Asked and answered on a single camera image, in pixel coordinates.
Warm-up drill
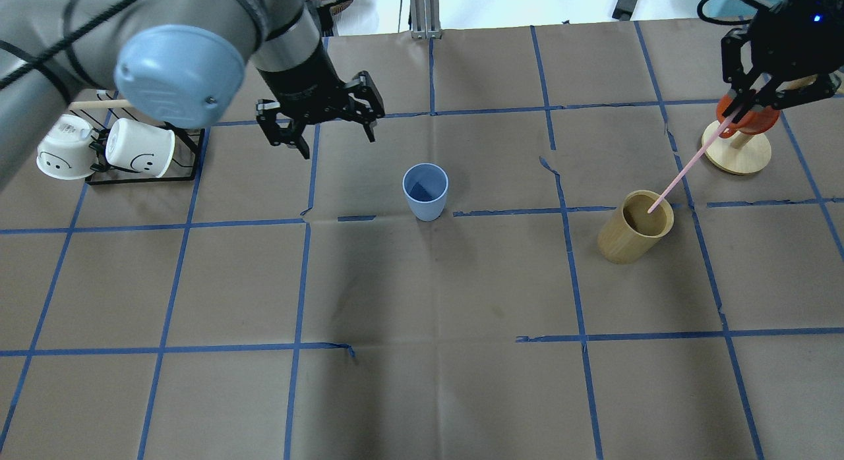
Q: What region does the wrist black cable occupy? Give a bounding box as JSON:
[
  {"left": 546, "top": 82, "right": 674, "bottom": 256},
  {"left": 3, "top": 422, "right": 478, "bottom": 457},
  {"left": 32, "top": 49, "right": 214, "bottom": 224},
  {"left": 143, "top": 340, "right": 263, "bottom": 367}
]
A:
[
  {"left": 696, "top": 0, "right": 769, "bottom": 27},
  {"left": 0, "top": 0, "right": 166, "bottom": 92}
]

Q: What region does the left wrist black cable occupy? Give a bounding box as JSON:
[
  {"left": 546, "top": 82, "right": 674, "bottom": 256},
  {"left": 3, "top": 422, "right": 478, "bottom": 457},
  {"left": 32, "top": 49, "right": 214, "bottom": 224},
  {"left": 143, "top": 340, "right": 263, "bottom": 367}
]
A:
[{"left": 0, "top": 0, "right": 166, "bottom": 92}]

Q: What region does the white cup on rack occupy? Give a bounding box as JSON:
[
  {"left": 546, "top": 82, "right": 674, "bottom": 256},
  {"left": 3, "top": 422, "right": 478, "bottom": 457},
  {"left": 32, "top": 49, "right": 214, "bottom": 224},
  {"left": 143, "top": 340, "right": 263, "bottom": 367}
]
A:
[
  {"left": 36, "top": 114, "right": 98, "bottom": 181},
  {"left": 105, "top": 118, "right": 175, "bottom": 178}
]

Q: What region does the pink chopstick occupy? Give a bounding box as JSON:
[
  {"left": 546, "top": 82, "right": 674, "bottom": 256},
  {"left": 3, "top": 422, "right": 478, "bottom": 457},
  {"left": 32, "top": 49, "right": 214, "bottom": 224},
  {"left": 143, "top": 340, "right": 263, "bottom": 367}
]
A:
[{"left": 646, "top": 115, "right": 733, "bottom": 214}]

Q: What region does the black power adapter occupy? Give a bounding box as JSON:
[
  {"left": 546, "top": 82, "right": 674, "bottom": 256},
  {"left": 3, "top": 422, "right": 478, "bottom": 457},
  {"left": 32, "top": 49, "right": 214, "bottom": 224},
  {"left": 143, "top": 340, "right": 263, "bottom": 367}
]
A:
[{"left": 611, "top": 0, "right": 639, "bottom": 21}]

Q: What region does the orange object on stand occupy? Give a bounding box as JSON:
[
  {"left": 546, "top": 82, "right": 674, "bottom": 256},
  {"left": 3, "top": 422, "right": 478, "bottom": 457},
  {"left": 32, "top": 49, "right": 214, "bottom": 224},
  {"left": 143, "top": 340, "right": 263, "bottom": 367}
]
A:
[{"left": 715, "top": 91, "right": 781, "bottom": 138}]

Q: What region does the white cup on rack front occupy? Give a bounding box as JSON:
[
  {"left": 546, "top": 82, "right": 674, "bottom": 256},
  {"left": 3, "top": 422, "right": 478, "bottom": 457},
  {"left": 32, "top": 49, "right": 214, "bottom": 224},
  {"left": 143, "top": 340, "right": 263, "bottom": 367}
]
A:
[{"left": 105, "top": 118, "right": 175, "bottom": 178}]

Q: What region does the black wire cup rack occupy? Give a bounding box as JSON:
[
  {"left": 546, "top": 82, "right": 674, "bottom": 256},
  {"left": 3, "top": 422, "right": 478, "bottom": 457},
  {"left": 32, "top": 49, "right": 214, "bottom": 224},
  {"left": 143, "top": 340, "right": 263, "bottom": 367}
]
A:
[{"left": 84, "top": 90, "right": 206, "bottom": 186}]

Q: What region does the wooden rack dowel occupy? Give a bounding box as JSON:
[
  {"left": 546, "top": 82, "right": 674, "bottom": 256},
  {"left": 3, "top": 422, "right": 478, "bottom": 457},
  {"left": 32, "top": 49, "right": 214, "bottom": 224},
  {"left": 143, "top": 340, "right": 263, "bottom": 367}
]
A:
[{"left": 67, "top": 100, "right": 135, "bottom": 111}]

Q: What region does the tan bamboo cylinder holder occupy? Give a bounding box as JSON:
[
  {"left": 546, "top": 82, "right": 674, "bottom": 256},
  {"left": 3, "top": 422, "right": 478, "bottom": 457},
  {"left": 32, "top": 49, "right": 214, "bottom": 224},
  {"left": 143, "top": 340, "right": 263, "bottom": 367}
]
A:
[{"left": 597, "top": 190, "right": 675, "bottom": 264}]

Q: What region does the light blue plastic cup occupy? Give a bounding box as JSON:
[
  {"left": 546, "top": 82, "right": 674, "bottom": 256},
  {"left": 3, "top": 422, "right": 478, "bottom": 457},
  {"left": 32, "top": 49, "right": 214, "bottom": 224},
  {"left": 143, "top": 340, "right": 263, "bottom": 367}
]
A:
[{"left": 402, "top": 163, "right": 450, "bottom": 222}]

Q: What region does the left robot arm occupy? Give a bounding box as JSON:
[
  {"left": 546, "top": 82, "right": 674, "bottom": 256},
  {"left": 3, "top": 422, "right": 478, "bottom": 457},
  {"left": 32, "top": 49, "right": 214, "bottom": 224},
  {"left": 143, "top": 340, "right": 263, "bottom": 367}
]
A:
[{"left": 1, "top": 0, "right": 385, "bottom": 186}]

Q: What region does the white cup on rack rear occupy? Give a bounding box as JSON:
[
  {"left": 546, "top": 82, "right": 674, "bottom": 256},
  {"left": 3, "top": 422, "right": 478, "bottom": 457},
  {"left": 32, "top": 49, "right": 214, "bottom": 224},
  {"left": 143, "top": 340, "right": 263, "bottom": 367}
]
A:
[{"left": 36, "top": 114, "right": 98, "bottom": 181}]

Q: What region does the round wooden stand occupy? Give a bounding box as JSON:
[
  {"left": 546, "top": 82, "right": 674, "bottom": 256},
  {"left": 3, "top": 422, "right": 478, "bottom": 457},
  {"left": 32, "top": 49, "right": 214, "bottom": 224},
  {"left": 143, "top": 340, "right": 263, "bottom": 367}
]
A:
[{"left": 705, "top": 132, "right": 772, "bottom": 175}]

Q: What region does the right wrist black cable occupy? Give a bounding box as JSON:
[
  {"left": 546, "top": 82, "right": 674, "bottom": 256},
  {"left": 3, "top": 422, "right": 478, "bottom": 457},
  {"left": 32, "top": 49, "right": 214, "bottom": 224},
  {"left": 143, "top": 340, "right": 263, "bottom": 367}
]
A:
[{"left": 696, "top": 0, "right": 769, "bottom": 27}]

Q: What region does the aluminium frame post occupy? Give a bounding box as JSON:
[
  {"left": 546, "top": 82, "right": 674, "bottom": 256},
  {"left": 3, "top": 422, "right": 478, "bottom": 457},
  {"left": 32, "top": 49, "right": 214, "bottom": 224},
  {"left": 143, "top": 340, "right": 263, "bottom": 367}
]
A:
[{"left": 409, "top": 0, "right": 442, "bottom": 40}]

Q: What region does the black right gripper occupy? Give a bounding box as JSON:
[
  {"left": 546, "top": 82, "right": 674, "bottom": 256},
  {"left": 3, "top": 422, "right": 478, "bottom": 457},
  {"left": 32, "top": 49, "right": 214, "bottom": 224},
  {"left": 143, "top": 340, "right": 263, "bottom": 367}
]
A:
[{"left": 721, "top": 0, "right": 843, "bottom": 129}]

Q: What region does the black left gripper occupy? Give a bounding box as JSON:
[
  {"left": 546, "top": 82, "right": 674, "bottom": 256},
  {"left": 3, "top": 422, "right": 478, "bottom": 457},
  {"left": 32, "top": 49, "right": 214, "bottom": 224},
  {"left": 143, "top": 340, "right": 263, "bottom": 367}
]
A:
[{"left": 255, "top": 42, "right": 386, "bottom": 160}]

